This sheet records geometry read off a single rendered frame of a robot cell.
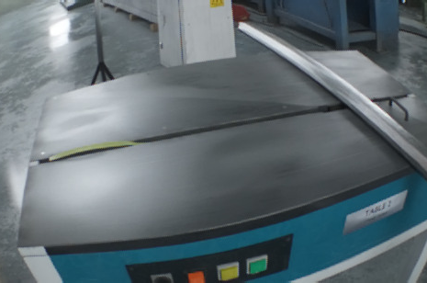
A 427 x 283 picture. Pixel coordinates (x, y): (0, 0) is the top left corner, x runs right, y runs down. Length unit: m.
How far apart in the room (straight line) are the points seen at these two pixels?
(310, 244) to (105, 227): 0.32
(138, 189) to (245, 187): 0.15
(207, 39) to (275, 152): 2.10
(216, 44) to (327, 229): 2.24
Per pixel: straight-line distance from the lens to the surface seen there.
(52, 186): 0.71
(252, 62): 1.05
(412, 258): 1.06
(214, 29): 2.77
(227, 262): 0.63
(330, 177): 0.65
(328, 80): 0.93
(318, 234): 0.67
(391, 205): 0.75
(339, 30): 3.32
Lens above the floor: 1.11
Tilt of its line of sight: 30 degrees down
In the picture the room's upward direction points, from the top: 4 degrees counter-clockwise
